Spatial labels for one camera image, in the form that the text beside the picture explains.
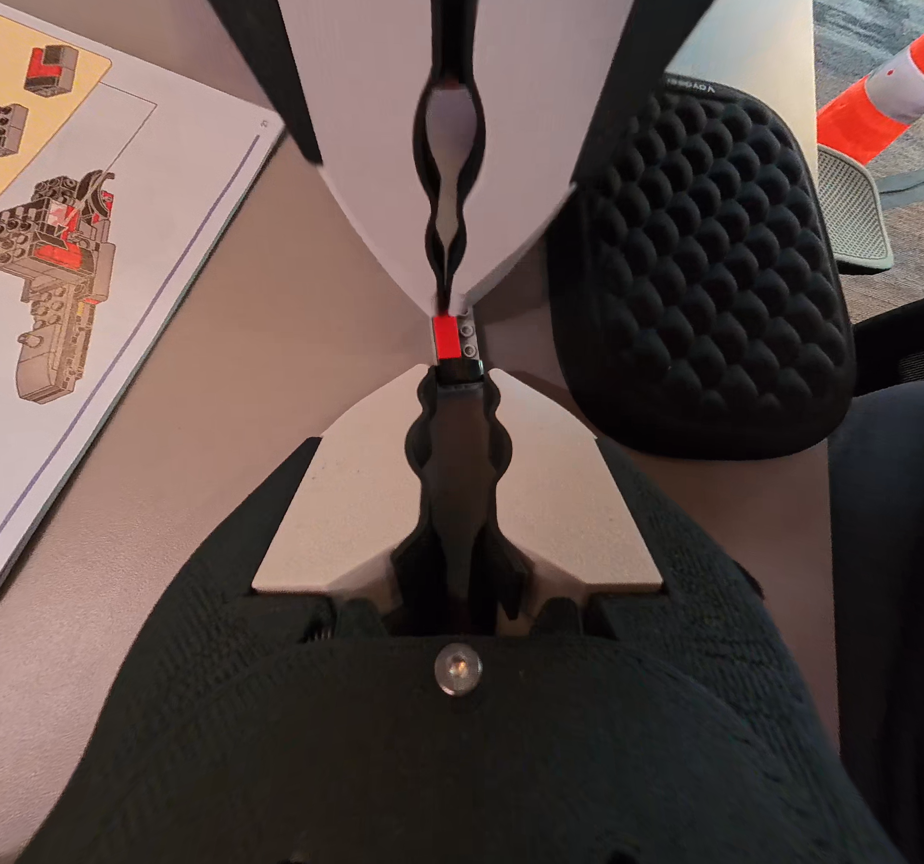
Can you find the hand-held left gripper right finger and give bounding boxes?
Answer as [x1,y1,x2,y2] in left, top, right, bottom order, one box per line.
[484,368,665,617]

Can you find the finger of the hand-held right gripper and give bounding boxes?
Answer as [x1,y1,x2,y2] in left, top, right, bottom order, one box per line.
[449,0,655,314]
[261,0,446,314]

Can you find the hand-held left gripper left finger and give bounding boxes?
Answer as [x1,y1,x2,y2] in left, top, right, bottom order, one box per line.
[251,365,443,607]

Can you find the red grey toy brick assembly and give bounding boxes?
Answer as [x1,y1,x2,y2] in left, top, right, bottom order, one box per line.
[432,307,485,397]

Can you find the grey desk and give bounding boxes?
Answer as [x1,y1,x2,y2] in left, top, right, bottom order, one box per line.
[0,0,842,864]

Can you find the open brick instruction booklet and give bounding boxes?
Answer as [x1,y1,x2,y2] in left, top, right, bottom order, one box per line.
[0,4,286,584]

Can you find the orange white traffic cone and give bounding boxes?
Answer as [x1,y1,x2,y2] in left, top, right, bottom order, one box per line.
[817,34,924,166]

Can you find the black bumpy wrist rest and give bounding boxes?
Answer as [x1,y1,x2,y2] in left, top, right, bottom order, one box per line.
[546,74,856,461]

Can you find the grey mesh chair part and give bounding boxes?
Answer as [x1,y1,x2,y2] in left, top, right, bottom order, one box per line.
[818,146,895,272]

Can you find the person's dark trouser leg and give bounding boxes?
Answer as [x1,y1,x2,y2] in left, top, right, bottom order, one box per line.
[829,381,924,864]

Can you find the black office chair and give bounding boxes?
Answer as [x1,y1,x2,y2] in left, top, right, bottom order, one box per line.
[852,301,924,396]

